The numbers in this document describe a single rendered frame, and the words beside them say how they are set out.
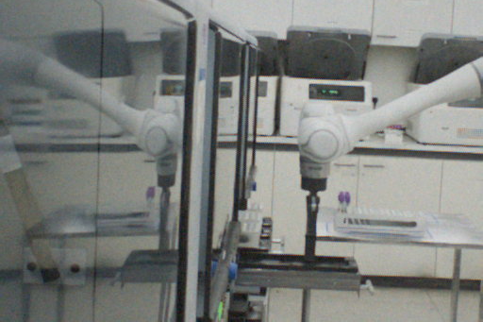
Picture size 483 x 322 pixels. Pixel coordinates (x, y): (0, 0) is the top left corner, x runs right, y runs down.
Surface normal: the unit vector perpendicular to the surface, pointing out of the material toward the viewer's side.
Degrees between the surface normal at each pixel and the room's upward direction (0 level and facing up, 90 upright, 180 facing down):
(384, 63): 90
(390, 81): 90
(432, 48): 142
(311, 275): 90
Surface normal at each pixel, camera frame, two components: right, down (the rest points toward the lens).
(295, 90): 0.06, -0.45
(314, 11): 0.03, 0.07
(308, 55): -0.02, 0.83
